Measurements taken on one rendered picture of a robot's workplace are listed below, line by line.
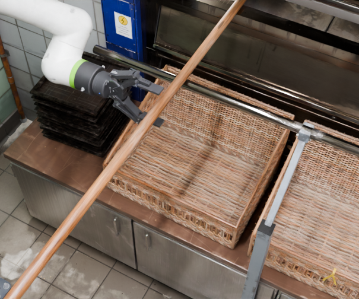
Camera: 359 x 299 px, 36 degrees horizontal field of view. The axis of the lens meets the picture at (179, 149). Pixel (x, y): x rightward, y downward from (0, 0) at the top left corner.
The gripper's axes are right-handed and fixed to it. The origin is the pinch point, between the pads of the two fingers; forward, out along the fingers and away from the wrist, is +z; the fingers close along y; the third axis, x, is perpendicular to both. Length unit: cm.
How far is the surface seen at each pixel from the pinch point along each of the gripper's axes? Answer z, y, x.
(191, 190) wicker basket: 4, 60, -16
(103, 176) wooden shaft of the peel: 0.5, -1.4, 28.9
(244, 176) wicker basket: 20, 60, -32
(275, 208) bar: 40.2, 20.0, 2.5
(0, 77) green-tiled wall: -120, 82, -44
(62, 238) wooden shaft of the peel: 1.5, -0.7, 48.3
